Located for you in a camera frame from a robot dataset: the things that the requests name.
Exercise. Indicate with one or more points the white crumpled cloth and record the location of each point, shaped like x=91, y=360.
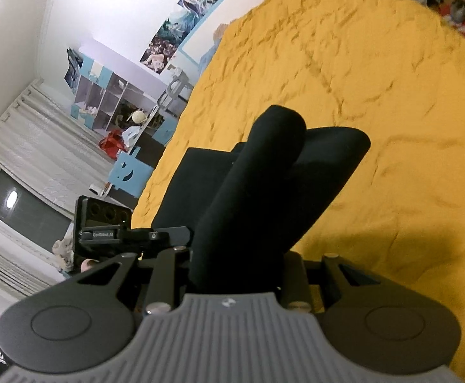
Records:
x=62, y=252

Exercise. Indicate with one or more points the white curtain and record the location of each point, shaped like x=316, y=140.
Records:
x=29, y=139

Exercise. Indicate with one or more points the grey metal stool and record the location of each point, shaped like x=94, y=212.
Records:
x=176, y=87

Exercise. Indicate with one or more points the yellow blanket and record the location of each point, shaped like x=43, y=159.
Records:
x=376, y=87

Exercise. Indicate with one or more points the red bag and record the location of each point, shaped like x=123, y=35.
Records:
x=112, y=143

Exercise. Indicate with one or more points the white blue headboard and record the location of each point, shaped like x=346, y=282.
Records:
x=216, y=20

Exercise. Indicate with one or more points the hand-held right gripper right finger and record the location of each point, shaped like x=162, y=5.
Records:
x=296, y=287

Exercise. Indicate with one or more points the white round plush toy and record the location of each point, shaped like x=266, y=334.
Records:
x=138, y=117

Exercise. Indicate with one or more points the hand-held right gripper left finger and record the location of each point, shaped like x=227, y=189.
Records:
x=164, y=279

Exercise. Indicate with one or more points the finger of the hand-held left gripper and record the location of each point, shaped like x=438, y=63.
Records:
x=164, y=236

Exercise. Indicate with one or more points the small dark wall poster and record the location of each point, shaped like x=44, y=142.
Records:
x=74, y=68

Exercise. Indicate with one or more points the blue white shelf unit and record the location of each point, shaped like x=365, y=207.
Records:
x=108, y=99

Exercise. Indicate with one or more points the window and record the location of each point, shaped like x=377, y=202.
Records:
x=29, y=207

